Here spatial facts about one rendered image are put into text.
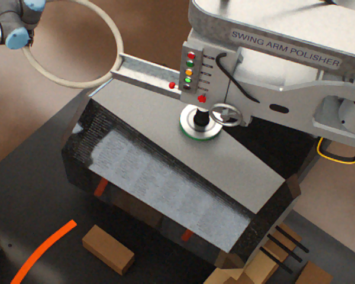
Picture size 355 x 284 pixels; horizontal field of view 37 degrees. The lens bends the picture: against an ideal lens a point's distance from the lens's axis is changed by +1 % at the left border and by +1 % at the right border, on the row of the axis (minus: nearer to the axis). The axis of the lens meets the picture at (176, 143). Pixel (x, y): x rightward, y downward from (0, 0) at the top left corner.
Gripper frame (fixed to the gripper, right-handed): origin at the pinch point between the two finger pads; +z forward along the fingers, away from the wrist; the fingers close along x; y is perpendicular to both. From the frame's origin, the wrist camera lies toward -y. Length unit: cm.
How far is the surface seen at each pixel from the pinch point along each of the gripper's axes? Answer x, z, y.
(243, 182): 99, -9, 71
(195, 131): 81, -3, 42
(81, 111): 36, 33, 17
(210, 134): 88, -6, 44
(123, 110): 53, 17, 23
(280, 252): 152, 45, 98
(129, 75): 46, -12, 19
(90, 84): 28.8, -7.3, 22.9
